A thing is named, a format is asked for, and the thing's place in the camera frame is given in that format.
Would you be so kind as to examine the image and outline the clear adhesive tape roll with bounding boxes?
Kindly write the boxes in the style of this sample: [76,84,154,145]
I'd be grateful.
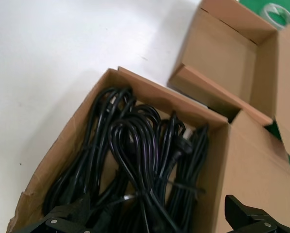
[261,2,290,30]

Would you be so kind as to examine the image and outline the black power cable bundle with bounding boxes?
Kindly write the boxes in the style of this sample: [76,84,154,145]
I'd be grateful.
[108,104,165,233]
[42,86,137,214]
[156,111,193,161]
[166,126,210,219]

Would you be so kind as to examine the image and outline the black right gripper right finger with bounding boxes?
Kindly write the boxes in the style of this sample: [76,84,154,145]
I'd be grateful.
[225,194,290,233]

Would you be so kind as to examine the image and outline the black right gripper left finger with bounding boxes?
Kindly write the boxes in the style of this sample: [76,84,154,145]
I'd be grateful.
[6,194,107,233]

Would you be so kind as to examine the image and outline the open cardboard box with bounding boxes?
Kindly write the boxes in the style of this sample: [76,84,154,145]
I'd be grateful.
[6,65,290,233]
[166,0,290,161]

